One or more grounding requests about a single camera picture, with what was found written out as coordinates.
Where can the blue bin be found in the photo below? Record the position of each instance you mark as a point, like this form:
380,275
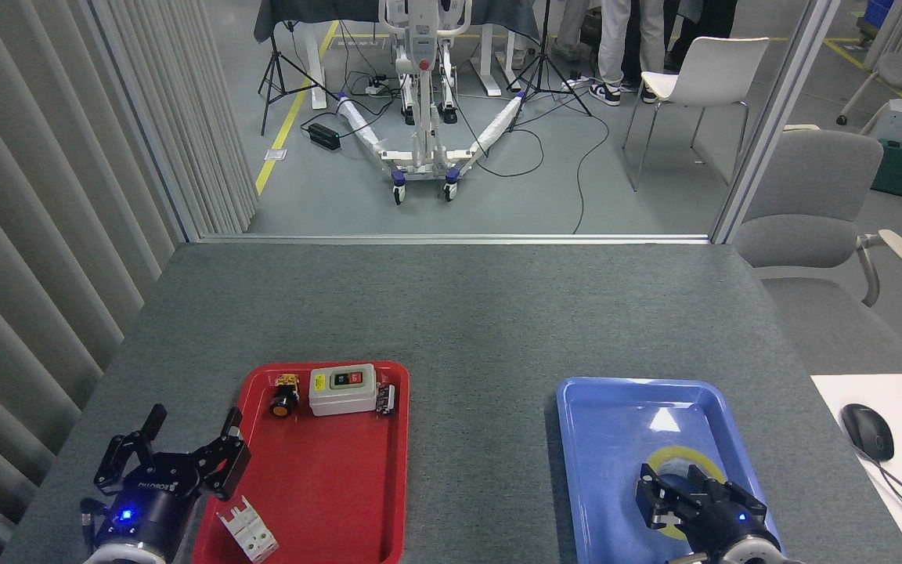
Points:
879,14

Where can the black power adapter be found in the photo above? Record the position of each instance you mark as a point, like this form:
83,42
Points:
324,136

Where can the silver post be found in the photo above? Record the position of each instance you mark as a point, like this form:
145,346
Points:
776,117

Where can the person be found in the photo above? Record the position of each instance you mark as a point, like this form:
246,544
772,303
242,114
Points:
614,43
705,19

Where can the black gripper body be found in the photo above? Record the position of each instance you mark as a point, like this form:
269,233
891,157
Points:
729,523
146,513

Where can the black and orange push button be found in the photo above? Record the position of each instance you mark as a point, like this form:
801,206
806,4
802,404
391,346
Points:
283,406

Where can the desk with dark cloth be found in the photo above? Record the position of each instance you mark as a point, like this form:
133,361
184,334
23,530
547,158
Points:
318,12

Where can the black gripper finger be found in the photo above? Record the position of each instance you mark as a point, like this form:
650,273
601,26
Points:
729,493
228,466
662,501
118,462

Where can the grey vertical blinds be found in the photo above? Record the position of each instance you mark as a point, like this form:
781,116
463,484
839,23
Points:
28,235

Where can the black computer mouse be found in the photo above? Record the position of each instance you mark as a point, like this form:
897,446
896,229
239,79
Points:
867,431

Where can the small black electrical component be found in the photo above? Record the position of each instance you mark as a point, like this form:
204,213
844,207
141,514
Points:
386,399

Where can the white plastic block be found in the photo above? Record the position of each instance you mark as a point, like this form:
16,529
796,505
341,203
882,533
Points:
251,536

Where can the white power strip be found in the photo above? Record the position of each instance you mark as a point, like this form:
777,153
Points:
377,86

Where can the blue plastic tray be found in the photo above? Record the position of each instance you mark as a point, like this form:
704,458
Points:
607,446

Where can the white chair with metal legs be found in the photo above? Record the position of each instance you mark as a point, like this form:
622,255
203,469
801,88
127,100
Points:
713,70

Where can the grey office chair with armrest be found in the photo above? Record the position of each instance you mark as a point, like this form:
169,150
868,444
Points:
807,188

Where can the red plastic tray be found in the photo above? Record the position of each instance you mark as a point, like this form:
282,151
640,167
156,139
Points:
326,470

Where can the black tripod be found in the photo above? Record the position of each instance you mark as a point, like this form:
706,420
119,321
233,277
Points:
272,66
543,66

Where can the white stand on wheels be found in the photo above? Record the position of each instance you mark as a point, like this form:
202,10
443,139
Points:
422,125

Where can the yellow tape roll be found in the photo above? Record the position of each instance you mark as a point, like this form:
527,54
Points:
682,452

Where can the grey two-button switch box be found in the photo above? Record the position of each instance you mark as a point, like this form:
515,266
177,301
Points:
341,398

